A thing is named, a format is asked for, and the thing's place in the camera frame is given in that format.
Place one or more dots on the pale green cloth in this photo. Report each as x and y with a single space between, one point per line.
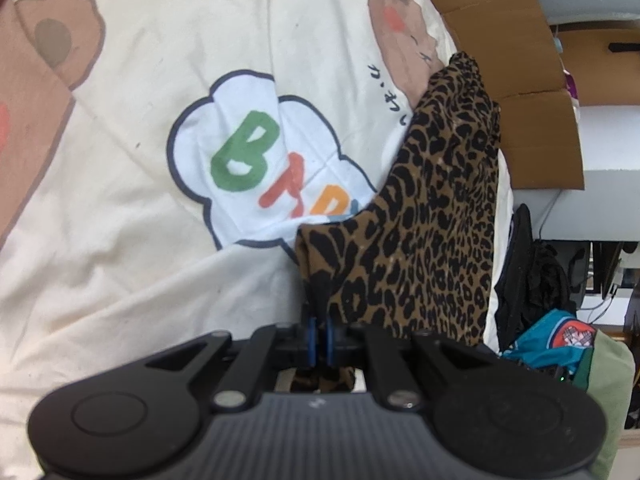
610 385

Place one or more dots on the purple packet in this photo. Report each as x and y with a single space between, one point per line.
572 85

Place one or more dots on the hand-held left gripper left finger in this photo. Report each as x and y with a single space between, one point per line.
312 342

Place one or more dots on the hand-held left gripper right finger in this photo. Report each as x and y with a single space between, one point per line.
330 345

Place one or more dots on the blue capped detergent bottle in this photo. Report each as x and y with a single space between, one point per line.
558 44

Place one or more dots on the black folded garment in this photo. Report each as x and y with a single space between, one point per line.
520 270

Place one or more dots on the flattened cardboard sheet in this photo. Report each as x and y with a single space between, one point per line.
525 125

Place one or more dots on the leopard print skirt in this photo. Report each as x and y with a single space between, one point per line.
440 210

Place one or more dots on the teal printed bag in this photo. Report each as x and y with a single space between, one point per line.
540 350

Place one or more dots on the bear print bed sheet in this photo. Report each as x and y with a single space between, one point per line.
125 235

